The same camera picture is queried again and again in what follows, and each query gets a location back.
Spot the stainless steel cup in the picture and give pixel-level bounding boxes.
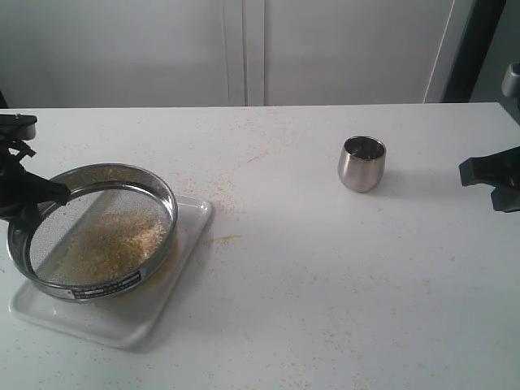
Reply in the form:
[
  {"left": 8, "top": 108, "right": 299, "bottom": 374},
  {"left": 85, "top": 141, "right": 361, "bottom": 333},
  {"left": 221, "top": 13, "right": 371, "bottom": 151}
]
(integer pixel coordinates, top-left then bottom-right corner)
[{"left": 337, "top": 136, "right": 387, "bottom": 193}]

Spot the round steel mesh sieve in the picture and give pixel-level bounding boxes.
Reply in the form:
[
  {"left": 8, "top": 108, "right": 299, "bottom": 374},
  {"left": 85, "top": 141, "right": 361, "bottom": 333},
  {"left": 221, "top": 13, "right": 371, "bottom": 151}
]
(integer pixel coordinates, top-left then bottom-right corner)
[{"left": 6, "top": 163, "right": 179, "bottom": 302}]

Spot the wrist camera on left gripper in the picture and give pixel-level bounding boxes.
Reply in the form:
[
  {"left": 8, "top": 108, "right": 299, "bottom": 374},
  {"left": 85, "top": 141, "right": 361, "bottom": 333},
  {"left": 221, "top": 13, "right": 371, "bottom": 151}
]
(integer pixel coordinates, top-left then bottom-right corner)
[{"left": 0, "top": 114, "right": 37, "bottom": 141}]

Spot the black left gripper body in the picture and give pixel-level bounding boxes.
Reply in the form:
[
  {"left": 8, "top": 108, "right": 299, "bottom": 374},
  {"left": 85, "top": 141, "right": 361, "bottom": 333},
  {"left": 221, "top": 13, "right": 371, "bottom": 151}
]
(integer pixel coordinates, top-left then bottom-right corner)
[{"left": 1, "top": 137, "right": 36, "bottom": 211}]

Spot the white rectangular tray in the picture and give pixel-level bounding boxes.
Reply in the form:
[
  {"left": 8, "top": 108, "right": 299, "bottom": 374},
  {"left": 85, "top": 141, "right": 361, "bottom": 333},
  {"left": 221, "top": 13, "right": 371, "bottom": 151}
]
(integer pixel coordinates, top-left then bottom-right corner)
[{"left": 9, "top": 195, "right": 213, "bottom": 349}]

